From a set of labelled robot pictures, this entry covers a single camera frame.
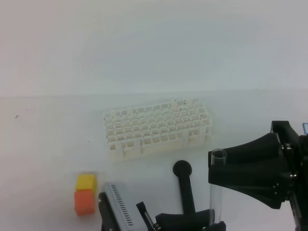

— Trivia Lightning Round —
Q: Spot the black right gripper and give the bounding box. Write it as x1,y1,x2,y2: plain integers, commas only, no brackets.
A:
208,121,308,231

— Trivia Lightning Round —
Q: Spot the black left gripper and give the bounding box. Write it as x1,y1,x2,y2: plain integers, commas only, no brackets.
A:
136,202,226,231

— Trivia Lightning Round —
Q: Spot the black scoop tool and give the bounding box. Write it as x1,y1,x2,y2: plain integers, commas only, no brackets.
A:
173,160,195,214

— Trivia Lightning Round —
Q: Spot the white test tube rack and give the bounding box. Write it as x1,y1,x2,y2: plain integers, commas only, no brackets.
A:
103,98,213,161

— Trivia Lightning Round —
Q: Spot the orange cube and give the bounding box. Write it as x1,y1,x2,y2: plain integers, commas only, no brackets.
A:
74,189,95,216

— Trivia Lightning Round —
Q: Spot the yellow cube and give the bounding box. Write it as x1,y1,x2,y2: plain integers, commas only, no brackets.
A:
75,174,97,194

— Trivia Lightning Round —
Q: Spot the clear glass test tube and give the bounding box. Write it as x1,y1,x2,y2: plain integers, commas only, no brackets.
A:
210,149,227,225

